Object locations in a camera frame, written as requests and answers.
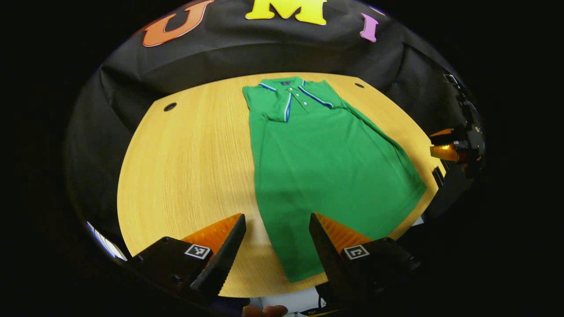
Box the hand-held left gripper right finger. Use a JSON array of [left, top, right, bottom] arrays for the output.
[[308, 212, 423, 305]]

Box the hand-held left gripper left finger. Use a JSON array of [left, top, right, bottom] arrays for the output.
[[127, 213, 247, 298]]

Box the green T-shirt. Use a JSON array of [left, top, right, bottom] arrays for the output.
[[242, 76, 427, 283]]

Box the black backdrop cloth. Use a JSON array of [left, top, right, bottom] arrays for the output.
[[64, 0, 483, 234]]

